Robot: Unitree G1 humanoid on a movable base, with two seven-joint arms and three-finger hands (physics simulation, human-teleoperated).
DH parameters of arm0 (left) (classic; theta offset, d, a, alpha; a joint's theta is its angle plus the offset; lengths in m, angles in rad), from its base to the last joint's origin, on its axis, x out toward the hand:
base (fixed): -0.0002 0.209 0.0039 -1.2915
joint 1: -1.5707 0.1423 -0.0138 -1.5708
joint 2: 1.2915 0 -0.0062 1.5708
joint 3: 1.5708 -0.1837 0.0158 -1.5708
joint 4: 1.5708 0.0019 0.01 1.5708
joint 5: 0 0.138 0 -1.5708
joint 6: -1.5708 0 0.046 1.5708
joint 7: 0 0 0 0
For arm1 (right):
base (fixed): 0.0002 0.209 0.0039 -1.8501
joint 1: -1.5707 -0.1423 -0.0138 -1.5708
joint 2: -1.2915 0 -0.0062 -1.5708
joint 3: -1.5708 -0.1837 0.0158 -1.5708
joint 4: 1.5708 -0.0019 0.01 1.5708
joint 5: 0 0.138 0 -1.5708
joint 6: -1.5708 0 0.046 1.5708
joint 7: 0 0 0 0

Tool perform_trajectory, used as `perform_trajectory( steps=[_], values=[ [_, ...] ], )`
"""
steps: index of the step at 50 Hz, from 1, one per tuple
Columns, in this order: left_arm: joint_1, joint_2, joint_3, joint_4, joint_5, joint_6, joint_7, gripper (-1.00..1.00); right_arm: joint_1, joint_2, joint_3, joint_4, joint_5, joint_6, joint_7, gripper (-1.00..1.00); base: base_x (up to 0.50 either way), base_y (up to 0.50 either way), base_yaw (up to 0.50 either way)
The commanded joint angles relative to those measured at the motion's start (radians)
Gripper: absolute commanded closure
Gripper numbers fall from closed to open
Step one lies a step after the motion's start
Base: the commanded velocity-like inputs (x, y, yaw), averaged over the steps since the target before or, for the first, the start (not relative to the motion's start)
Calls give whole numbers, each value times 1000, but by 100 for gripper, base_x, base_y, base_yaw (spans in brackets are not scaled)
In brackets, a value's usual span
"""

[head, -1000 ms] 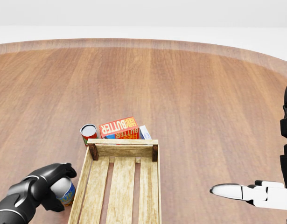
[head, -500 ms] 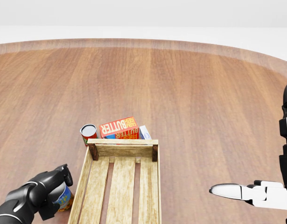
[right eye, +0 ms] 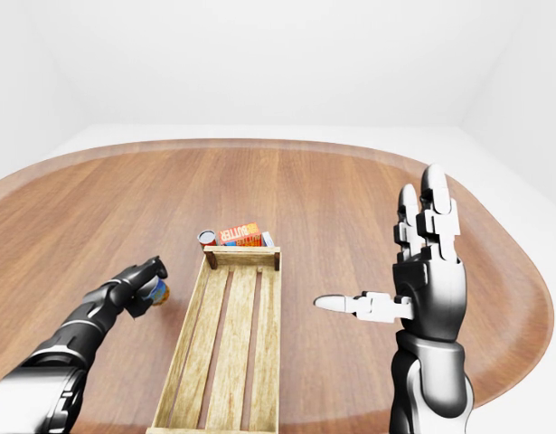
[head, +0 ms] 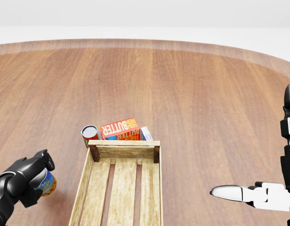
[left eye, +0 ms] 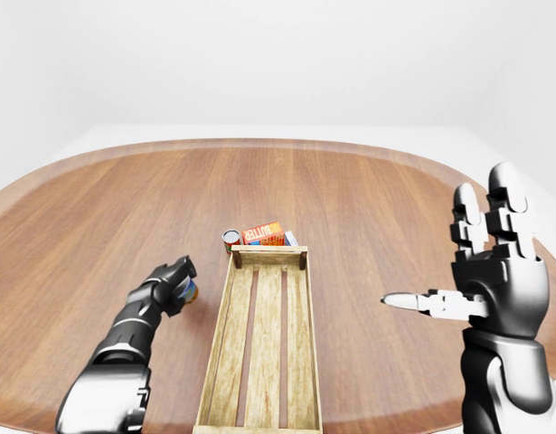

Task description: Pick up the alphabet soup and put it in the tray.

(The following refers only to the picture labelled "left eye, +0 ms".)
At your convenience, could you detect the red labelled tin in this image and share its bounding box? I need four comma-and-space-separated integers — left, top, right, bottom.
221, 229, 241, 256

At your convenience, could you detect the orange butter box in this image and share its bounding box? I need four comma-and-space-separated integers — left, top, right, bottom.
240, 221, 287, 247

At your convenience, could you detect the wooden slat tray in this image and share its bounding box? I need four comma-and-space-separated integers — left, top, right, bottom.
192, 245, 325, 434

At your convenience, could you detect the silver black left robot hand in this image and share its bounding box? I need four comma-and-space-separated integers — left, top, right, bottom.
142, 255, 198, 318

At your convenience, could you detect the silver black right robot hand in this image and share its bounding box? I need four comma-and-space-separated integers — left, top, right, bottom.
380, 162, 551, 341

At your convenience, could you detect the blue orange soup tin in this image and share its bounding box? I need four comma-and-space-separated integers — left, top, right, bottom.
176, 278, 200, 306

